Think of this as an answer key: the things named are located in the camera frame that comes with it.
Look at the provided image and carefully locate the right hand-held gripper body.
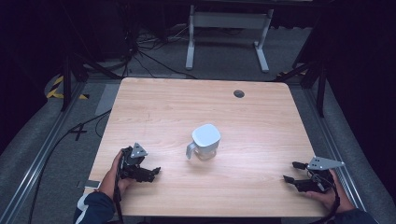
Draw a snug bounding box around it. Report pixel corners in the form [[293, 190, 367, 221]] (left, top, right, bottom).
[[294, 156, 346, 193]]

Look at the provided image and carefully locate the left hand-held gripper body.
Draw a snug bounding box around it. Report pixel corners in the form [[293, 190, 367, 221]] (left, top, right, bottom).
[[120, 142, 154, 183]]

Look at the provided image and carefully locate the person's right hand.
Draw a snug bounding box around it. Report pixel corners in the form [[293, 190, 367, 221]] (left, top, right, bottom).
[[304, 169, 357, 215]]

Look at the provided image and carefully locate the person's left hand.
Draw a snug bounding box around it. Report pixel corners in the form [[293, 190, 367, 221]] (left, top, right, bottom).
[[98, 148, 135, 200]]

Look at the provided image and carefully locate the white mug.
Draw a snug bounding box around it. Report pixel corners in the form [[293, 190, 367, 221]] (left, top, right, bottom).
[[185, 123, 222, 162]]

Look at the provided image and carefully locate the black tape cross mark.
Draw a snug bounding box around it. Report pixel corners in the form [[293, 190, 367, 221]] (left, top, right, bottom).
[[68, 123, 89, 142]]

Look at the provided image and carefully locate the grey floor plate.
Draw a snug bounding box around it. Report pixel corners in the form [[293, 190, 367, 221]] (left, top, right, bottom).
[[94, 83, 121, 117]]

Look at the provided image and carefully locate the black metal stand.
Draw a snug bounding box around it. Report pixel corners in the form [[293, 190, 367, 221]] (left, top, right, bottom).
[[60, 0, 122, 112], [274, 12, 329, 119]]

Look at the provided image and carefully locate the yellow and black floor tape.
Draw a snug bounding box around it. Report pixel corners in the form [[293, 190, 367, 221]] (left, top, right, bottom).
[[46, 75, 91, 101]]

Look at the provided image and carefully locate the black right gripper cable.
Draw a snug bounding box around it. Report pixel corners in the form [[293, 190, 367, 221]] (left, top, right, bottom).
[[311, 174, 342, 224]]

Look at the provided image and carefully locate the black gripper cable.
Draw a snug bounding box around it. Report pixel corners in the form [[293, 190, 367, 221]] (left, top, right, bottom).
[[112, 153, 125, 224], [311, 174, 342, 224]]

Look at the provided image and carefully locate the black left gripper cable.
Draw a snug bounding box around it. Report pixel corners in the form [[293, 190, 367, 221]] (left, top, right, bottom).
[[112, 153, 125, 224]]

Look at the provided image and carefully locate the metal floor rail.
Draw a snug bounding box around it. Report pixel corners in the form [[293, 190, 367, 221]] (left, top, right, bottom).
[[303, 87, 368, 213], [0, 81, 88, 224]]

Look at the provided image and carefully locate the long black floor cable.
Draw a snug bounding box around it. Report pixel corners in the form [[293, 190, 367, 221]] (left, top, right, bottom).
[[27, 108, 113, 224]]

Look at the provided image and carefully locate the bundle of black floor cables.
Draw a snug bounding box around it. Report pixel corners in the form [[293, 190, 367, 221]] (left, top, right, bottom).
[[122, 22, 200, 80]]

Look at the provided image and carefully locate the white metal desk frame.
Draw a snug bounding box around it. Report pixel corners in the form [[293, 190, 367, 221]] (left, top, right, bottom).
[[185, 4, 276, 75]]

